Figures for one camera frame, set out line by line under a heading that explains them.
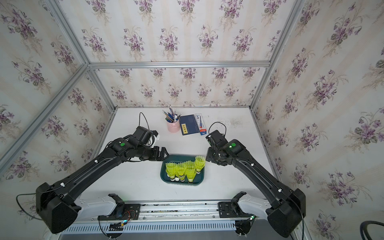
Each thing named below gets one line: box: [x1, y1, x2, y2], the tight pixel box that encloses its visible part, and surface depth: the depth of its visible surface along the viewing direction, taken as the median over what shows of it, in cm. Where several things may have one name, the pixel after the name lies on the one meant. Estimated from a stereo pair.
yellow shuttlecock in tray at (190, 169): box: [185, 160, 197, 183], surface depth 82 cm
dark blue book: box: [179, 114, 200, 137], surface depth 110 cm
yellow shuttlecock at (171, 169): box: [165, 162, 178, 182], surface depth 83 cm
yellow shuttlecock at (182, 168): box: [176, 162, 188, 182], surface depth 83 cm
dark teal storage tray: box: [160, 154, 205, 186], surface depth 84 cm
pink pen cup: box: [166, 119, 180, 133], surface depth 101 cm
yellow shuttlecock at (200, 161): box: [195, 155, 206, 174], surface depth 83 cm
